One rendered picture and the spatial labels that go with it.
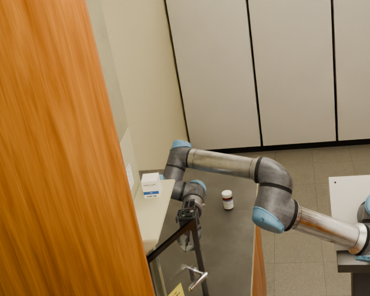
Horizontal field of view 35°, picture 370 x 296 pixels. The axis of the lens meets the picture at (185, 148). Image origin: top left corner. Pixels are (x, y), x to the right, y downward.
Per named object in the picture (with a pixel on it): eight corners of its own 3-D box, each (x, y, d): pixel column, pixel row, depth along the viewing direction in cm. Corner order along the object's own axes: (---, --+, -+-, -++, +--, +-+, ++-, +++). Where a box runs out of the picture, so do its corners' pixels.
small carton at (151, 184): (144, 198, 181) (140, 182, 178) (146, 189, 186) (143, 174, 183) (160, 197, 181) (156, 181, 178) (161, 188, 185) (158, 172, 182)
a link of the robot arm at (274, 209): (402, 228, 209) (268, 180, 197) (394, 268, 206) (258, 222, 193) (381, 229, 221) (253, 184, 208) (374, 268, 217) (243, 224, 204)
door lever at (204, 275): (180, 288, 191) (178, 282, 189) (198, 271, 197) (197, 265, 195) (192, 293, 187) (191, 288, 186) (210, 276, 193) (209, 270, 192)
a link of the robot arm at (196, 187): (182, 191, 224) (204, 197, 224) (178, 208, 215) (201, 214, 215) (188, 175, 220) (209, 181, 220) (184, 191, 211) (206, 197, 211)
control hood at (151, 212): (124, 269, 168) (117, 242, 164) (146, 205, 196) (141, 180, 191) (163, 268, 166) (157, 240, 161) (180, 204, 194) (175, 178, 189)
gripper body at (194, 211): (174, 219, 197) (179, 199, 207) (178, 239, 201) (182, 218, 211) (196, 218, 196) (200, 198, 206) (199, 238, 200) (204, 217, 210)
